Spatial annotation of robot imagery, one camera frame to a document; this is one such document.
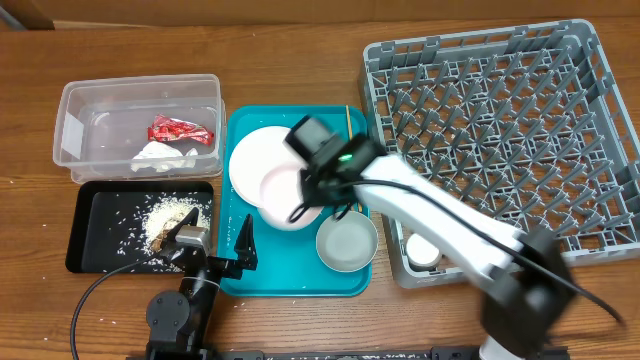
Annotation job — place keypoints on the white cup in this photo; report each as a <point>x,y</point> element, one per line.
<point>421,254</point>

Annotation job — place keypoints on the red snack wrapper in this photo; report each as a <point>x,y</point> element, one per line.
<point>167,129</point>

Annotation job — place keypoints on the teal plastic tray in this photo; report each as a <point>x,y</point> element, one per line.
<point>288,264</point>

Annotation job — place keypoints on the grey bowl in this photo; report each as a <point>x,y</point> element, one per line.
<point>349,244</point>

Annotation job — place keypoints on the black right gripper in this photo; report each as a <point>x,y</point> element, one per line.
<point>318,189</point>

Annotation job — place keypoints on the black tray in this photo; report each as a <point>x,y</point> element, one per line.
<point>91,249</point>

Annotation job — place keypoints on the white napkin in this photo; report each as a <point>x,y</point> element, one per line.
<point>162,158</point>

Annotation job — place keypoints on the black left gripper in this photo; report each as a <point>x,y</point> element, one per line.
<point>245,252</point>

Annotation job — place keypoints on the spilled white rice pile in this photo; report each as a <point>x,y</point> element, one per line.
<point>136,225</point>

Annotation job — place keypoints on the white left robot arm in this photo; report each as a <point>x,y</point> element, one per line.
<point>178,319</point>

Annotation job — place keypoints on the clear plastic bin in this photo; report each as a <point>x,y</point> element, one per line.
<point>102,124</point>

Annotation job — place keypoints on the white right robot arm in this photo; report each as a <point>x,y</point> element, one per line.
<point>527,284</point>

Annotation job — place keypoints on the small pink bowl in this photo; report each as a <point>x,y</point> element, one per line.
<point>280,195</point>

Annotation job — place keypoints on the wooden chopstick right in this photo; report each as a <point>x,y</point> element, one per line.
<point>348,122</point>

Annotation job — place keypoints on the grey dish rack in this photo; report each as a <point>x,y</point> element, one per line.
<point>526,124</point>

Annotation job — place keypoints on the large white plate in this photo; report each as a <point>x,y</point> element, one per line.
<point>255,156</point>

